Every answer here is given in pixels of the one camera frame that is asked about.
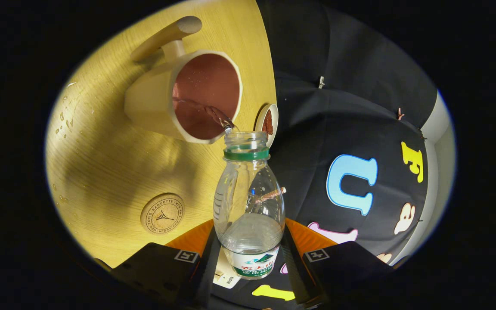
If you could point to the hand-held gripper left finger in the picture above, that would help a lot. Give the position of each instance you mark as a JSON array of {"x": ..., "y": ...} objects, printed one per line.
[{"x": 207, "y": 271}]

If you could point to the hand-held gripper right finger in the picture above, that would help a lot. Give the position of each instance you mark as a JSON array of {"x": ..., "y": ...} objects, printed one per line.
[{"x": 293, "y": 271}]

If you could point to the clear plastic bottle green label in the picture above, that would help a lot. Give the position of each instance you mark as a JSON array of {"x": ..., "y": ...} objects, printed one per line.
[{"x": 248, "y": 232}]

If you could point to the round wooden coaster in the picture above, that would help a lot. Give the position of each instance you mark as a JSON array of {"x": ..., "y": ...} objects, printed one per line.
[{"x": 162, "y": 214}]

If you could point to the cream cup brown inside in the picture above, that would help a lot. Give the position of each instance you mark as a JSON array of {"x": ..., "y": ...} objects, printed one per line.
[{"x": 153, "y": 103}]

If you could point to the white toaster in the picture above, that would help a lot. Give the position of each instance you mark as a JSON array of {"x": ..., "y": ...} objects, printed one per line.
[{"x": 226, "y": 279}]

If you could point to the wooden table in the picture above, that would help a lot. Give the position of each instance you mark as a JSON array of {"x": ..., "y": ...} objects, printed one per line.
[{"x": 101, "y": 172}]

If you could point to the brown food piece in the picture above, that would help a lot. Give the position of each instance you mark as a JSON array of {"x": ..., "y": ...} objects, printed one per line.
[{"x": 268, "y": 124}]

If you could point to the round white plate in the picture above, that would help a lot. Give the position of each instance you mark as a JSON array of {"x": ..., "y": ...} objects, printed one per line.
[{"x": 274, "y": 116}]

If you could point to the small copper clip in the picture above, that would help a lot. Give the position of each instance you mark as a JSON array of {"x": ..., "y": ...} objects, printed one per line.
[{"x": 399, "y": 114}]

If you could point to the small metal clip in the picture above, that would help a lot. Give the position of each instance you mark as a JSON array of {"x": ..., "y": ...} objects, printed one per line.
[{"x": 321, "y": 82}]

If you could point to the black backdrop cloth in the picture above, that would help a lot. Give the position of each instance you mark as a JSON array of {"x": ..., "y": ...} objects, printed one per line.
[{"x": 351, "y": 64}]

